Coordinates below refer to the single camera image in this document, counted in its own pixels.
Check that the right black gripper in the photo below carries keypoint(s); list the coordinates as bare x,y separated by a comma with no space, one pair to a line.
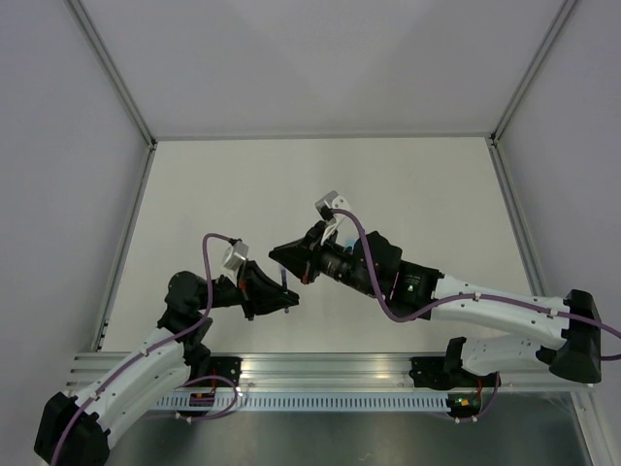
303,256

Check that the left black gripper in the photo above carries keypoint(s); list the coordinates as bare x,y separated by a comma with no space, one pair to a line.
259,293

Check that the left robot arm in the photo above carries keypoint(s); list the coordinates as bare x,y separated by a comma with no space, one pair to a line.
82,428

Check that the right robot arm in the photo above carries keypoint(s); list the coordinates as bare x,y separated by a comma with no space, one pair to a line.
561,335

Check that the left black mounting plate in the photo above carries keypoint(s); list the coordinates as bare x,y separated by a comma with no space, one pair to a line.
228,367

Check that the black mounting plate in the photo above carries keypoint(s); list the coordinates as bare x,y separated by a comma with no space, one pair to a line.
228,367
430,372

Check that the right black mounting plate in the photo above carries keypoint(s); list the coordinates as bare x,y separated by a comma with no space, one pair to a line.
430,372

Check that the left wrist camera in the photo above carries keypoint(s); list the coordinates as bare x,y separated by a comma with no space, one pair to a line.
234,259

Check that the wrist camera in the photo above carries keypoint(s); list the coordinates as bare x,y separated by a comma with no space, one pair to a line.
327,205
234,259

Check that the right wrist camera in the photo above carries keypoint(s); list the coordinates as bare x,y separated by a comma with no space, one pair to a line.
327,205

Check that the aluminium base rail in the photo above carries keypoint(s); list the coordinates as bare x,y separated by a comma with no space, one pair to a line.
327,372

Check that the white slotted cable duct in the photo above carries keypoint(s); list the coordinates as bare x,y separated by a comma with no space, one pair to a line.
433,402

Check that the left aluminium frame post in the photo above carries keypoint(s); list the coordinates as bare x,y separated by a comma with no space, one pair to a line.
93,38

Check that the aluminium frame post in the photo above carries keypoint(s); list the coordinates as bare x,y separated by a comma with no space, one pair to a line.
550,38
93,38

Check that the right aluminium frame post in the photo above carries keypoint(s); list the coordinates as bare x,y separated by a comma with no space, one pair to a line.
550,38

